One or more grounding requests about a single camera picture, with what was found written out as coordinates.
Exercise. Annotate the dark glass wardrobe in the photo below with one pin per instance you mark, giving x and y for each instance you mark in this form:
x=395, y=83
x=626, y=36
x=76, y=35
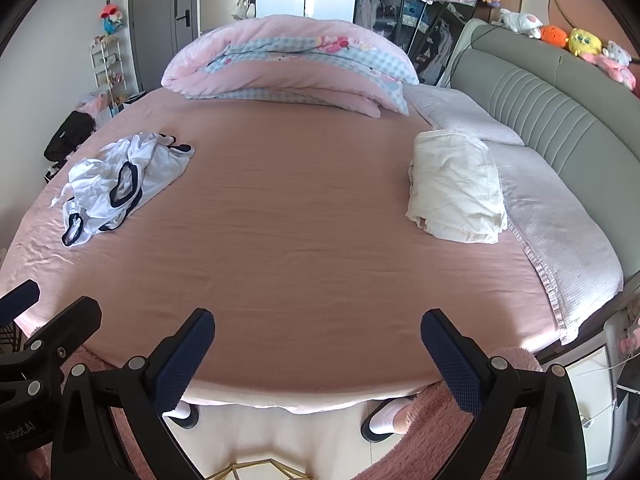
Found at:
x=385, y=5

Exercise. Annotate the black bag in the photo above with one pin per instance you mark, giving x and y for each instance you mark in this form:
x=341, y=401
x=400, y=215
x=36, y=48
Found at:
x=70, y=135

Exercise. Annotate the white dog plush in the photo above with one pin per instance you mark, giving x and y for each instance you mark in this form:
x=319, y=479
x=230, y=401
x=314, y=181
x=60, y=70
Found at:
x=520, y=22

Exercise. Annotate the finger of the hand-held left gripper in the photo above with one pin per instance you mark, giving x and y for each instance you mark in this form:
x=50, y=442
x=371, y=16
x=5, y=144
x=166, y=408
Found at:
x=17, y=300
x=65, y=325

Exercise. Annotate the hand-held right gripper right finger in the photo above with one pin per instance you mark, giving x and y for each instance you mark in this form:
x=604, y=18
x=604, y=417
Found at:
x=452, y=360

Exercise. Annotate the person's foot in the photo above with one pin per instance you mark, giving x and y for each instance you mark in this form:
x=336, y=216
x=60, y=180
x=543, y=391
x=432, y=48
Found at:
x=182, y=416
x=385, y=420

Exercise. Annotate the grey door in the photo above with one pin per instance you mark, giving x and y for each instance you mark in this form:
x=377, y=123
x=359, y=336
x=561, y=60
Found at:
x=155, y=20

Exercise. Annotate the red blue plush toy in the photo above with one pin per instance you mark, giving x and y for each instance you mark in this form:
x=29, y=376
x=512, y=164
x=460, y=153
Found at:
x=112, y=17

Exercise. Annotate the white nightstand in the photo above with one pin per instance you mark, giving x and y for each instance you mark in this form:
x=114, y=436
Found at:
x=585, y=385

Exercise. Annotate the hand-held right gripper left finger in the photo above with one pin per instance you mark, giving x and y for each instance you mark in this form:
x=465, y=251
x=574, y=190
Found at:
x=182, y=360

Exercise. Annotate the white shelf rack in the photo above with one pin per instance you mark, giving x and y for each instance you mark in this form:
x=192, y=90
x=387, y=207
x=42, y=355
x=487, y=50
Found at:
x=106, y=70

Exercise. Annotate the person's left foot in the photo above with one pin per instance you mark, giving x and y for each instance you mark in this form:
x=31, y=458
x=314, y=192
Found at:
x=182, y=416

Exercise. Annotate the cream folded cloth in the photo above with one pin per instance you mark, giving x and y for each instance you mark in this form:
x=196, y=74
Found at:
x=455, y=185

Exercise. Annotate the pink fluffy rug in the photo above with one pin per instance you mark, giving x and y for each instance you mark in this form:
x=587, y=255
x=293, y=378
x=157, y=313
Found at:
x=440, y=460

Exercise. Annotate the white top wide navy neckline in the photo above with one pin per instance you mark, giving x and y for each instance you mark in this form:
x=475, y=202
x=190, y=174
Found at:
x=160, y=170

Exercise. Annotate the folded pink checked duvet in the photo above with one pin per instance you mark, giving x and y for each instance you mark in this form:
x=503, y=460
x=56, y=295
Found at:
x=280, y=40

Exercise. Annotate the beige cabinet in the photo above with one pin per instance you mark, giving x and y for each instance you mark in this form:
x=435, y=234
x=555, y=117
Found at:
x=220, y=10

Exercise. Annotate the pink white cat plush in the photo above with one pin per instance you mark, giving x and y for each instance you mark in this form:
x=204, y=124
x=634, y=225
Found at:
x=615, y=62

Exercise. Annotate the orange plush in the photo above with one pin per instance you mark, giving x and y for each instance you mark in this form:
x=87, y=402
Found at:
x=554, y=36

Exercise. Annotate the grey-green padded headboard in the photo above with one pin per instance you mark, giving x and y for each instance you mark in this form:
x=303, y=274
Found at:
x=540, y=95

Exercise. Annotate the person's right foot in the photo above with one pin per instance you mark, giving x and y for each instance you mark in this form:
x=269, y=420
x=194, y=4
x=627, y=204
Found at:
x=385, y=420

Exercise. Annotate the pale pink pillow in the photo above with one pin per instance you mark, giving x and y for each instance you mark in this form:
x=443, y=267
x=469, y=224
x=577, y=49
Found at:
x=460, y=110

